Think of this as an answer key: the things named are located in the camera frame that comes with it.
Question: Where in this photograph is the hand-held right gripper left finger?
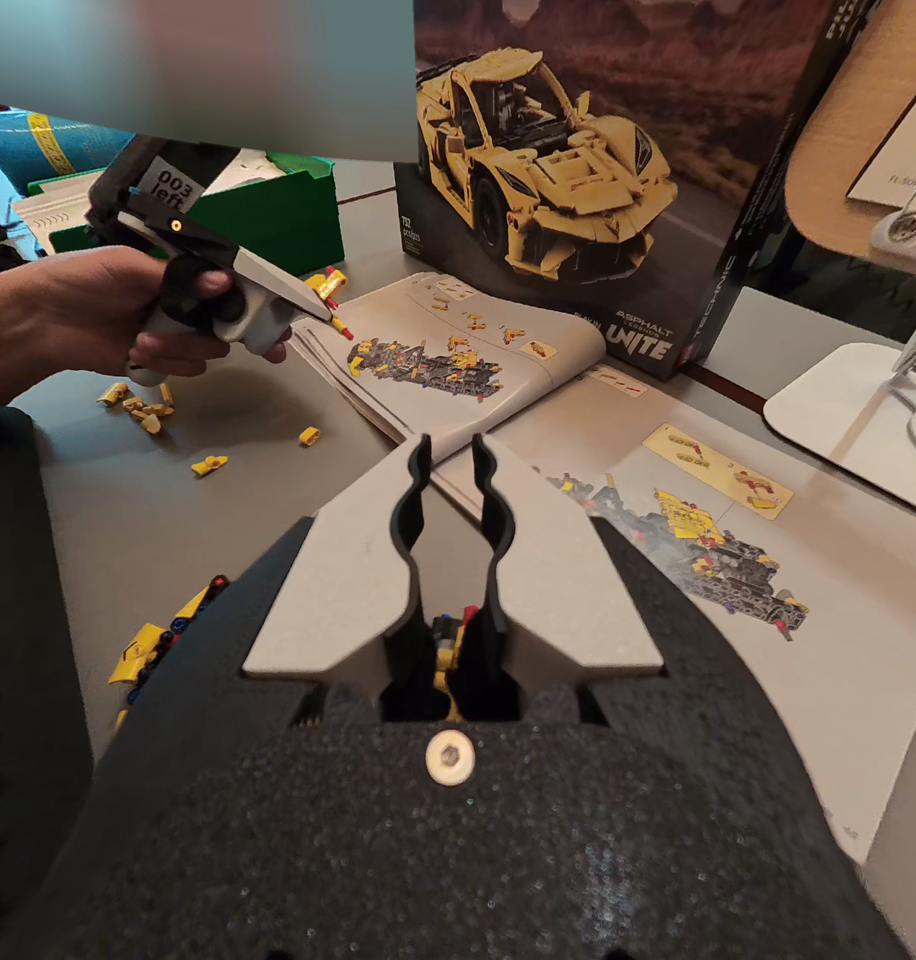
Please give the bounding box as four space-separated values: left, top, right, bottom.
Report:
242 433 451 710

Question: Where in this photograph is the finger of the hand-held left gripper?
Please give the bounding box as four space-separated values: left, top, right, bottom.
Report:
233 246 337 325

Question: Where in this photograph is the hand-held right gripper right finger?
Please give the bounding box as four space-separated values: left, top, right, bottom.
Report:
444 433 665 711

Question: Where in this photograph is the yellow black lego car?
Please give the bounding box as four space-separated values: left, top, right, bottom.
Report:
109 573 483 734

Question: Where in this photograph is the lego instruction booklet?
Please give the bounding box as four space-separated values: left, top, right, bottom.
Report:
289 271 916 865

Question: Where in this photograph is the black lego set box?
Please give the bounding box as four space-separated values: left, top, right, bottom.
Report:
394 0 880 381

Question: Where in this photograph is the person's left hand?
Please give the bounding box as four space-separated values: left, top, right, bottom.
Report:
0 243 294 410

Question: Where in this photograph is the green storage bin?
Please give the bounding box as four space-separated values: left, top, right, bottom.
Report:
49 150 348 280

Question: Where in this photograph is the white paper stack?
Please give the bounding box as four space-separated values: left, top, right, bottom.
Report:
11 150 295 254

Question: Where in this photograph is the blue wrapped roll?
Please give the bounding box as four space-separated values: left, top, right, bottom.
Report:
0 111 138 196

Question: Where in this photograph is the black perforated mat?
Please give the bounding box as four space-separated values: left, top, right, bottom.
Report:
0 405 96 901

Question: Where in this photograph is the printed instruction sheet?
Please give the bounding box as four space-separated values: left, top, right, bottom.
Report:
845 71 916 216

